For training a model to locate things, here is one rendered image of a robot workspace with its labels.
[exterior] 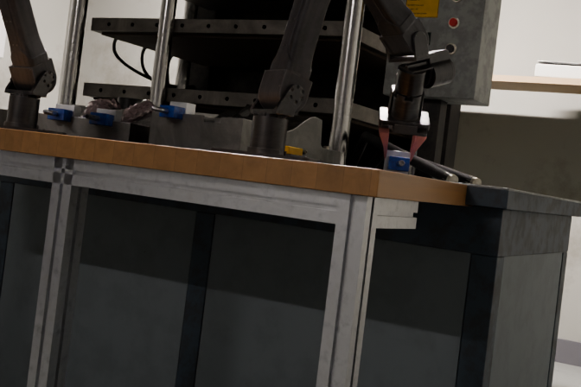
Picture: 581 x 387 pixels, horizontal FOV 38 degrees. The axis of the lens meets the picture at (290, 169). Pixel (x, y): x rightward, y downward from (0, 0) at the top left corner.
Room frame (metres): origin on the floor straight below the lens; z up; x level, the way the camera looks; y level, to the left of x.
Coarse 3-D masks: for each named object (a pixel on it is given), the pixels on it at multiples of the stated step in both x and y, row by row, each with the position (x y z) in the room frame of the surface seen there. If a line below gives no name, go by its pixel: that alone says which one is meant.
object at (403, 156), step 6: (390, 150) 1.76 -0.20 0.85; (390, 156) 1.72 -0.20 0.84; (396, 156) 1.72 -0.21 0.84; (402, 156) 1.76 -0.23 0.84; (408, 156) 1.76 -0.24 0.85; (384, 162) 1.78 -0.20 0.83; (390, 162) 1.72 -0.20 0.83; (396, 162) 1.71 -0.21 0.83; (402, 162) 1.68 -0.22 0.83; (408, 162) 1.72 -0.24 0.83; (384, 168) 1.76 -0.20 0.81; (390, 168) 1.72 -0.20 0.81; (396, 168) 1.72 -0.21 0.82; (402, 168) 1.72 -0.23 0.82; (408, 168) 1.72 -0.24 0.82
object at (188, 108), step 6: (174, 102) 1.97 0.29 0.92; (180, 102) 1.97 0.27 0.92; (150, 108) 1.89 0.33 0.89; (156, 108) 1.90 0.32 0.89; (162, 108) 1.91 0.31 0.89; (168, 108) 1.93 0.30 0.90; (174, 108) 1.92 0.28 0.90; (180, 108) 1.94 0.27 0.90; (186, 108) 1.96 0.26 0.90; (192, 108) 1.98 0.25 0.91; (162, 114) 1.94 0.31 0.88; (168, 114) 1.93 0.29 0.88; (174, 114) 1.92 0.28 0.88; (180, 114) 1.94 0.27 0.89
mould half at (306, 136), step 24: (168, 120) 1.97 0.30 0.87; (192, 120) 1.93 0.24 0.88; (240, 120) 1.87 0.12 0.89; (288, 120) 2.13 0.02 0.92; (312, 120) 2.14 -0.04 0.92; (168, 144) 1.97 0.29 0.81; (192, 144) 1.93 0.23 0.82; (216, 144) 1.90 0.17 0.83; (240, 144) 1.87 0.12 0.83; (288, 144) 2.05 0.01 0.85; (312, 144) 2.16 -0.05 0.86
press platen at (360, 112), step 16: (96, 96) 3.17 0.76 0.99; (112, 96) 3.13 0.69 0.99; (128, 96) 3.09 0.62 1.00; (144, 96) 3.05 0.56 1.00; (176, 96) 2.98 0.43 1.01; (192, 96) 2.94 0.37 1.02; (208, 96) 2.91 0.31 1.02; (224, 96) 2.88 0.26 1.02; (240, 96) 2.84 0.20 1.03; (256, 96) 2.81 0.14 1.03; (304, 112) 2.75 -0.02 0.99; (320, 112) 2.69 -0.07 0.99; (352, 112) 2.73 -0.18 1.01; (368, 112) 2.84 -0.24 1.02
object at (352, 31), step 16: (80, 0) 3.15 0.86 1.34; (352, 0) 2.58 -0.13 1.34; (80, 16) 3.16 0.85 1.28; (192, 16) 3.75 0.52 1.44; (352, 16) 2.58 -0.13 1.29; (80, 32) 3.16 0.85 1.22; (352, 32) 2.58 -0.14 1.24; (80, 48) 3.17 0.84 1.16; (352, 48) 2.58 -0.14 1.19; (64, 64) 3.17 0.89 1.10; (352, 64) 2.58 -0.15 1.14; (64, 80) 3.16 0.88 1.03; (176, 80) 3.75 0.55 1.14; (336, 80) 2.60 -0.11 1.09; (352, 80) 2.58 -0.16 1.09; (64, 96) 3.15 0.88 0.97; (336, 96) 2.59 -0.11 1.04; (352, 96) 2.59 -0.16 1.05; (336, 112) 2.58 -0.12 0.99; (336, 128) 2.58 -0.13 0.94; (336, 144) 2.58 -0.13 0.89
